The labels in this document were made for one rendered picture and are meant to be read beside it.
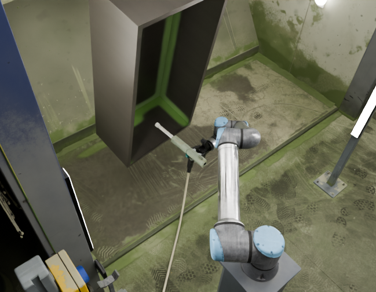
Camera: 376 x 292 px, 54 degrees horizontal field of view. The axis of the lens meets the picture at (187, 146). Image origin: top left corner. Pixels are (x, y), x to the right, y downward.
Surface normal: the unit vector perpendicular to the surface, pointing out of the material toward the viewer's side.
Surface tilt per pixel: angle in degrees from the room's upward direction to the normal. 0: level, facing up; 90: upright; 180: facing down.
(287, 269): 0
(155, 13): 12
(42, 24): 57
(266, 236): 5
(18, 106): 90
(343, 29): 90
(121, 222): 0
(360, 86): 90
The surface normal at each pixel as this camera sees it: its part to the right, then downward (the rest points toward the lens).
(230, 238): 0.03, -0.53
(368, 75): -0.78, 0.45
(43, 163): 0.62, 0.60
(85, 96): 0.54, 0.14
